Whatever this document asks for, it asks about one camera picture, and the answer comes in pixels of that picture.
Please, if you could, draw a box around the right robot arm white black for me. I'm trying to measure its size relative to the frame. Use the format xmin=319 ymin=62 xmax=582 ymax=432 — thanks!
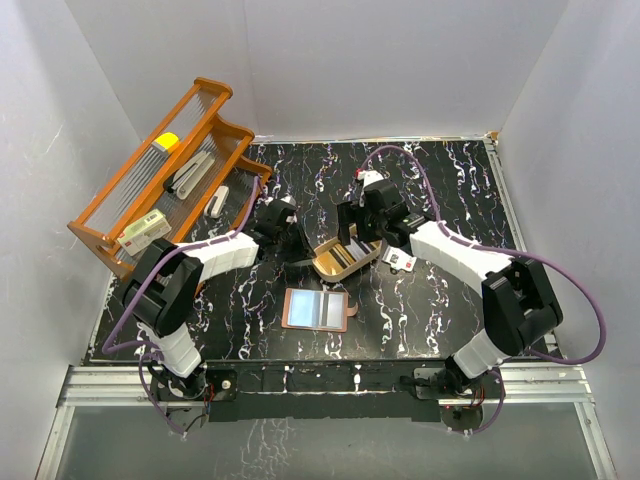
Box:
xmin=337 ymin=179 xmax=563 ymax=397

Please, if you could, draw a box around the beige oval tray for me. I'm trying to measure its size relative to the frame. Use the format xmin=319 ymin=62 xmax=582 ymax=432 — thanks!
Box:
xmin=312 ymin=225 xmax=381 ymax=283

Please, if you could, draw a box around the yellow grey eraser block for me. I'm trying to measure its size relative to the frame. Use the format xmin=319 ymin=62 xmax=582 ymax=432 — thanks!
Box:
xmin=152 ymin=132 xmax=180 ymax=155

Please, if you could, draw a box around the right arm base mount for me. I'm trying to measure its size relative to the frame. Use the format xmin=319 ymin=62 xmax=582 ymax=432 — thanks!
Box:
xmin=399 ymin=367 xmax=502 ymax=410

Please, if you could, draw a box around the white card black stripe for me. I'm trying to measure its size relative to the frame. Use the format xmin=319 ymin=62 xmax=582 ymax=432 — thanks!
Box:
xmin=319 ymin=293 xmax=346 ymax=330

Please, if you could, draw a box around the grey black stapler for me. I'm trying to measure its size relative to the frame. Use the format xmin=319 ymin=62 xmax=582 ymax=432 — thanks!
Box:
xmin=163 ymin=151 xmax=214 ymax=200

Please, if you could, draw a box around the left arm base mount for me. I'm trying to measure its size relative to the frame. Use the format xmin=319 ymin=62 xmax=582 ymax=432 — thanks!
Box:
xmin=147 ymin=364 xmax=237 ymax=438

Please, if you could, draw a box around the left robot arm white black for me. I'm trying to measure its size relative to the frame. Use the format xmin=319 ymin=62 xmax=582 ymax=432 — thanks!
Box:
xmin=117 ymin=196 xmax=315 ymax=399

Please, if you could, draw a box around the white printed paper packet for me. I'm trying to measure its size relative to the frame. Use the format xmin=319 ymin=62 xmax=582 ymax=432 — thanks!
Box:
xmin=381 ymin=246 xmax=416 ymax=272

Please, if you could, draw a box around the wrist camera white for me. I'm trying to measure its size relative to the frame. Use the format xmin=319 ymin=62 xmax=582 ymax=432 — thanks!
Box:
xmin=355 ymin=169 xmax=385 ymax=188
xmin=281 ymin=195 xmax=297 ymax=207

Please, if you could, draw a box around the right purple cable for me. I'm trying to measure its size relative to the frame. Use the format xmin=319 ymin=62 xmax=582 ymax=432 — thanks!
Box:
xmin=357 ymin=144 xmax=610 ymax=434

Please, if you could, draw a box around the green white staples box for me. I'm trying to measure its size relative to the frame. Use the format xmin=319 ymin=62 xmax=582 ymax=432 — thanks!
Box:
xmin=118 ymin=209 xmax=171 ymax=257

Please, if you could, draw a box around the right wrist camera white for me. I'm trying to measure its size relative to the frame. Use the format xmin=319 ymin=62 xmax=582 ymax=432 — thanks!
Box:
xmin=355 ymin=169 xmax=385 ymax=188

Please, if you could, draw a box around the orange wooden shelf rack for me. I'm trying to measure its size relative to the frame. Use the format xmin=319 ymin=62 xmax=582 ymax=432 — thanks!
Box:
xmin=67 ymin=76 xmax=274 ymax=305

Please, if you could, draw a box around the small white stapler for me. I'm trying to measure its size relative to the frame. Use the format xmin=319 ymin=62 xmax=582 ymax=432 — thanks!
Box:
xmin=204 ymin=185 xmax=229 ymax=219

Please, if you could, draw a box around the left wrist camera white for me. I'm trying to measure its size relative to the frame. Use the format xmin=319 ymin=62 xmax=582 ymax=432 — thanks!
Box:
xmin=281 ymin=195 xmax=297 ymax=207

